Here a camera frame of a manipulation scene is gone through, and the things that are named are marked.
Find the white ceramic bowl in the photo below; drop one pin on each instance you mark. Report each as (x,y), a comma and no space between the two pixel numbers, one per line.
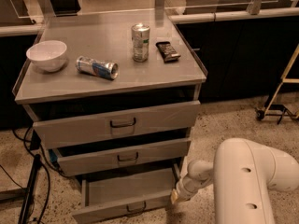
(48,56)

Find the yellow wheeled cart frame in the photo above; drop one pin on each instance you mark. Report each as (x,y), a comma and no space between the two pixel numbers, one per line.
(279,110)

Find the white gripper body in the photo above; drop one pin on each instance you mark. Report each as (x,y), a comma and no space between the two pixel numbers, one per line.
(183,188)

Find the grey bottom drawer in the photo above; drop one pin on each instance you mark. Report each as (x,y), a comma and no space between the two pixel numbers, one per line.
(127,191)

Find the black metal floor bar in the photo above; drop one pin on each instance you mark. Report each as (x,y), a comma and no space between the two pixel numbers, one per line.
(28,196)

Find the grey top drawer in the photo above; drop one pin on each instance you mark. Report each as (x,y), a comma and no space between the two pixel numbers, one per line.
(111,125)

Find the grey metal drawer cabinet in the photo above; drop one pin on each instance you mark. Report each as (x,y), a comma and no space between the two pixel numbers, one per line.
(107,37)

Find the white counter rail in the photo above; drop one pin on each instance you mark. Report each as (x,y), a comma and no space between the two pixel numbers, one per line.
(234,15)

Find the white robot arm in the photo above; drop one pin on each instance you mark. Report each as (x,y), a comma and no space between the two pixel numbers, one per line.
(241,174)

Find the dark chocolate bar wrapper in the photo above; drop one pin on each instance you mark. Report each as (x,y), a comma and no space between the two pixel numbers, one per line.
(168,53)

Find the blue silver can lying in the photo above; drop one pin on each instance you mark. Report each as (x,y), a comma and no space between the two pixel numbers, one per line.
(90,66)

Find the silver green upright can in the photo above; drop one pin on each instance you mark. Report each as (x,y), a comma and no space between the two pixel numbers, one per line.
(140,37)

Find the grey drawer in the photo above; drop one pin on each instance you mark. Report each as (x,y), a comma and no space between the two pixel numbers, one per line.
(111,125)
(127,191)
(126,156)

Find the grey middle drawer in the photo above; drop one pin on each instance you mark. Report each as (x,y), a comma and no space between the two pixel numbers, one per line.
(126,156)

